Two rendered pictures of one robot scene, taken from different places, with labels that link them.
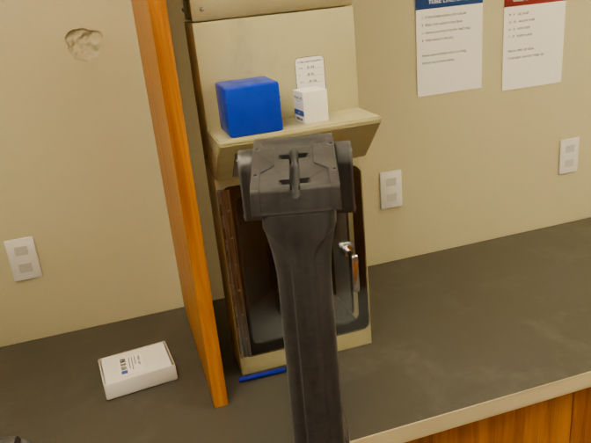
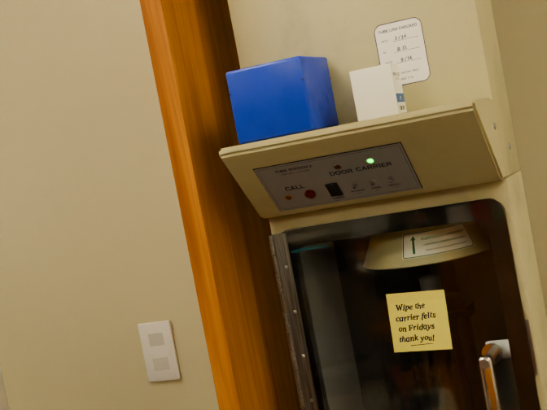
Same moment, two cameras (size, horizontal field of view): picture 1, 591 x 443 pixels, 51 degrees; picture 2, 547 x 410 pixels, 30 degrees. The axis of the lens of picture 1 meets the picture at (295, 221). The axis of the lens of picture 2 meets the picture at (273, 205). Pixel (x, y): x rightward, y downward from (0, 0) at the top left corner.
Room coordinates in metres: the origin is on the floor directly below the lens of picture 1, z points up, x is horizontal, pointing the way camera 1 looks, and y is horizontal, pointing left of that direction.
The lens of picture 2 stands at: (0.15, -0.69, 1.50)
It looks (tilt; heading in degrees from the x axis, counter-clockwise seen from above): 3 degrees down; 38
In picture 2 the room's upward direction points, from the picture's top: 11 degrees counter-clockwise
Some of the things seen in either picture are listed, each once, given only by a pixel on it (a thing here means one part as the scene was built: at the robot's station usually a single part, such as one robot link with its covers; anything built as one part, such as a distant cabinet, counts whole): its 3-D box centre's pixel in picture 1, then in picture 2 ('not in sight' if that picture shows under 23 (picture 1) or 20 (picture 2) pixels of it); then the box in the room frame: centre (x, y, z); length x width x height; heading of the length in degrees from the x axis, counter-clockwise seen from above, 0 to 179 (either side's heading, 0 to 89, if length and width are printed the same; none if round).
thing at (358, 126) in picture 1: (295, 148); (361, 163); (1.20, -0.01, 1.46); 0.32 x 0.12 x 0.10; 105
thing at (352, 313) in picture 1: (300, 263); (411, 368); (1.25, 0.00, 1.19); 0.30 x 0.01 x 0.40; 105
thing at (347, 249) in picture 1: (352, 269); (493, 386); (1.25, -0.11, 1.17); 0.05 x 0.03 x 0.10; 15
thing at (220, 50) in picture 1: (278, 188); (417, 247); (1.38, 0.03, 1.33); 0.32 x 0.25 x 0.77; 105
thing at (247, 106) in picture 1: (248, 105); (283, 99); (1.18, 0.07, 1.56); 0.10 x 0.10 x 0.09; 15
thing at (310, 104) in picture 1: (310, 105); (378, 92); (1.21, -0.05, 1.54); 0.05 x 0.05 x 0.06; 20
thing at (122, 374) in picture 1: (137, 368); not in sight; (1.25, 0.40, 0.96); 0.16 x 0.12 x 0.04; 111
